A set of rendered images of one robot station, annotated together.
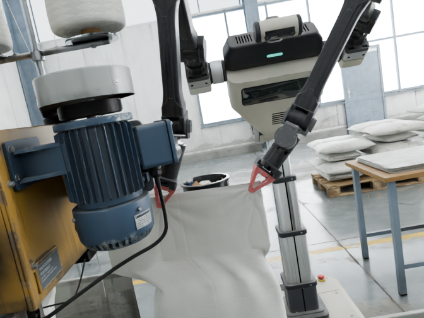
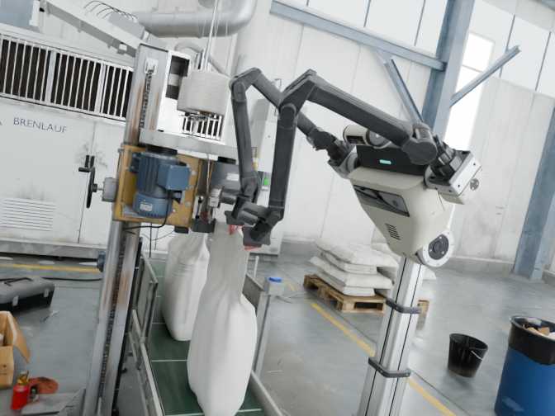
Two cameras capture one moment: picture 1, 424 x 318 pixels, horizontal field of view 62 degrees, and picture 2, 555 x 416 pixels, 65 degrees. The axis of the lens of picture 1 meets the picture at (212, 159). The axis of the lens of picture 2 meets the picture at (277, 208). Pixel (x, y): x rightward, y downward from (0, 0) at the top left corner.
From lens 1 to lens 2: 159 cm
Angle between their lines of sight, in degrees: 63
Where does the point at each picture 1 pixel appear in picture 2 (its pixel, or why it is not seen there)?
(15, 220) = (121, 182)
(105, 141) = (144, 163)
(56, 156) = not seen: hidden behind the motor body
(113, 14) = (198, 106)
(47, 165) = not seen: hidden behind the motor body
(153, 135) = (163, 170)
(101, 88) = (145, 139)
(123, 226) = (136, 204)
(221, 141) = not seen: outside the picture
